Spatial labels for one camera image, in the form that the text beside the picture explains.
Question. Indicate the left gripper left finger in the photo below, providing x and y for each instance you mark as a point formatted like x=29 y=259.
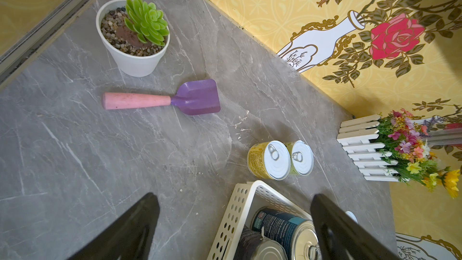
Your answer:
x=129 y=238

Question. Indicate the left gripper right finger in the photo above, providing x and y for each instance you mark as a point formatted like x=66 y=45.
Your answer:
x=340 y=237

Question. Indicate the large blue can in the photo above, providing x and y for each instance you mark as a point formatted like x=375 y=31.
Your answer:
x=295 y=234

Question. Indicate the dark red label can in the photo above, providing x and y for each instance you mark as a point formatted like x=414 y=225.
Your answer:
x=253 y=246

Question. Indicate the white plastic basket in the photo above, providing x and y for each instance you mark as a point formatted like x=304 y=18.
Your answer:
x=246 y=199

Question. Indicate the small white lid can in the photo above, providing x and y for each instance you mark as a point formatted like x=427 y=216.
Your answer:
x=351 y=215

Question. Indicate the small green can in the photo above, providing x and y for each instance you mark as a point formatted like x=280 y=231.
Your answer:
x=302 y=158

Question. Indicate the small yellow can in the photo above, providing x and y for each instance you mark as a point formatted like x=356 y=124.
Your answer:
x=269 y=160

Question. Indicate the flower box white fence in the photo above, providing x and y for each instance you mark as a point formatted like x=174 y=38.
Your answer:
x=400 y=147

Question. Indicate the pink purple toy shovel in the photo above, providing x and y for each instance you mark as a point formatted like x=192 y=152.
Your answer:
x=192 y=98

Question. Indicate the white potted succulent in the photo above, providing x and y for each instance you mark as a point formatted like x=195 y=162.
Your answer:
x=135 y=33

